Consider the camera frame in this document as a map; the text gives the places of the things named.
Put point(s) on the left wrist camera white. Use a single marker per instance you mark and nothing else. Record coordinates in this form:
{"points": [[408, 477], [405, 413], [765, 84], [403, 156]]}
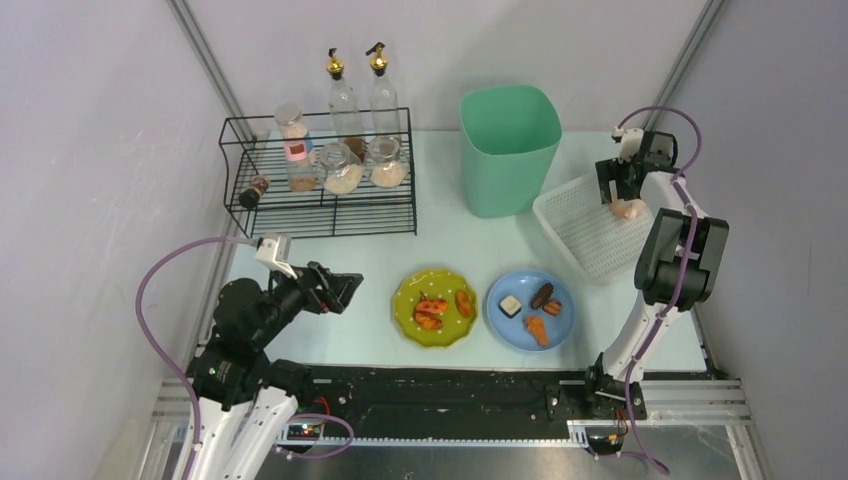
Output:
{"points": [[272, 251]]}

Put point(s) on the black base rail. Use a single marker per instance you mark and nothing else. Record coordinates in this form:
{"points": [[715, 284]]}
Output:
{"points": [[449, 405]]}

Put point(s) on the brown sea cucumber toy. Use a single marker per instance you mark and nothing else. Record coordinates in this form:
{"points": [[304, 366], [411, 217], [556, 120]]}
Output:
{"points": [[542, 296]]}

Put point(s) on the pink lid spice shaker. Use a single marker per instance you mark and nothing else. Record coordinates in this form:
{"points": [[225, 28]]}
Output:
{"points": [[301, 175]]}

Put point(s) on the red white meat slice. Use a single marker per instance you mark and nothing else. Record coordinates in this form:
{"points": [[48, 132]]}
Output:
{"points": [[552, 307]]}

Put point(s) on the small black cap spice bottle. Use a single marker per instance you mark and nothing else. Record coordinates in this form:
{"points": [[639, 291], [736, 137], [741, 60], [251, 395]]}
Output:
{"points": [[252, 194]]}

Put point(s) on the brown fried food piece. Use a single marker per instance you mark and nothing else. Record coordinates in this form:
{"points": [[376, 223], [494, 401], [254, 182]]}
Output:
{"points": [[464, 304]]}

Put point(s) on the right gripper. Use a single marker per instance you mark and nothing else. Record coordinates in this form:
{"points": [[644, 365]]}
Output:
{"points": [[613, 172]]}

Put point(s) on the blue plate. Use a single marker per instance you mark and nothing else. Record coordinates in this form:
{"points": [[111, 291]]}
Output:
{"points": [[531, 310]]}

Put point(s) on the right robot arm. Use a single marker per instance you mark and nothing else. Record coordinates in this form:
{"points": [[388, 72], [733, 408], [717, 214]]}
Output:
{"points": [[679, 261]]}

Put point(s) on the orange chicken wing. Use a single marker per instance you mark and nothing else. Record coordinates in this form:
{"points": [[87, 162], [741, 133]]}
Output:
{"points": [[434, 307], [427, 321]]}

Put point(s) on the oil bottle gold spout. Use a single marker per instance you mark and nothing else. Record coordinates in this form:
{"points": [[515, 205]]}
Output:
{"points": [[383, 96], [343, 106]]}

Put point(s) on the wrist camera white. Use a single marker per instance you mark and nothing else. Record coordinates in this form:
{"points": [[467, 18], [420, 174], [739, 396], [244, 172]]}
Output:
{"points": [[272, 251], [629, 141]]}

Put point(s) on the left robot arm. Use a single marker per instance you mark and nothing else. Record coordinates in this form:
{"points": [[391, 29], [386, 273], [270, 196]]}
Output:
{"points": [[238, 371]]}

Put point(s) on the pink mug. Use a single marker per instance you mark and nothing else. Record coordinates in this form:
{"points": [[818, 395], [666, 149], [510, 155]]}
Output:
{"points": [[629, 209]]}

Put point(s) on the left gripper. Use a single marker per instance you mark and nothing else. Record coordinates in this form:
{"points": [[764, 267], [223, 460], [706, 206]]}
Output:
{"points": [[325, 288]]}

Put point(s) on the tall jar blue label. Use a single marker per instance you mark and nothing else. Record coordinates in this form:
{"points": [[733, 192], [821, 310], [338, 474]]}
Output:
{"points": [[289, 120]]}

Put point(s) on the sushi roll piece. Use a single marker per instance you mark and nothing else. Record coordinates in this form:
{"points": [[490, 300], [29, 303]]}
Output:
{"points": [[510, 306]]}

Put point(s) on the white plastic basket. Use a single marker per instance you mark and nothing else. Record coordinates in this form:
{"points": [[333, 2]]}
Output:
{"points": [[600, 245]]}

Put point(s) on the green plastic bin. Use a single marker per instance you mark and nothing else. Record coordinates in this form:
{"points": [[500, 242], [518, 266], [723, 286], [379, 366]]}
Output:
{"points": [[510, 136]]}

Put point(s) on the green dotted plate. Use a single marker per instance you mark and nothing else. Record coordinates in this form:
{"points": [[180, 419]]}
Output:
{"points": [[435, 283]]}

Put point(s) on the orange food chunk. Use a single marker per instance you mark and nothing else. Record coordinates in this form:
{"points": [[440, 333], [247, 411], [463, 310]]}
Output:
{"points": [[535, 326]]}

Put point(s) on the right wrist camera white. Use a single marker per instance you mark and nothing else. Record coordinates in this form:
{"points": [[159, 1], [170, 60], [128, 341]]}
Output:
{"points": [[629, 141]]}

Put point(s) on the round glass jar silver lid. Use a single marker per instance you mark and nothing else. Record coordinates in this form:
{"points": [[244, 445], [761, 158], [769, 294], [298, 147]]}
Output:
{"points": [[343, 170]]}

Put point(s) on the black wire rack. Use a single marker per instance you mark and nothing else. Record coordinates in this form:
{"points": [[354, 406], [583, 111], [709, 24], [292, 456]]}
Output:
{"points": [[252, 145]]}

